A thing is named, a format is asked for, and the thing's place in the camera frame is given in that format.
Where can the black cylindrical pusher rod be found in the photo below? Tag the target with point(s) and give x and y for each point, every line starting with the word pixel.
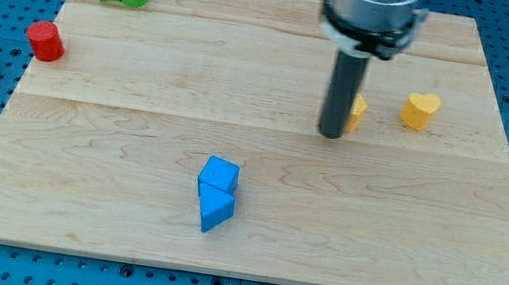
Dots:
pixel 346 78

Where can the yellow hexagon block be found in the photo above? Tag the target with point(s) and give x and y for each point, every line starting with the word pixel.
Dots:
pixel 357 112

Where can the blue cube block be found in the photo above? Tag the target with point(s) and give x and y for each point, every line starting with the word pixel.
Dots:
pixel 220 174

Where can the yellow heart block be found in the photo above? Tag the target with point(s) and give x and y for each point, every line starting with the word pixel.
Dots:
pixel 419 110

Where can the blue triangular prism block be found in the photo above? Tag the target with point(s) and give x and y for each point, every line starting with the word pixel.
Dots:
pixel 216 206

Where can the light wooden board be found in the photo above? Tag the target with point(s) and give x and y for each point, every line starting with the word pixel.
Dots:
pixel 100 151

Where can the red cylinder block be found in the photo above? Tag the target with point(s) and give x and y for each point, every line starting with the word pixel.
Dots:
pixel 45 41

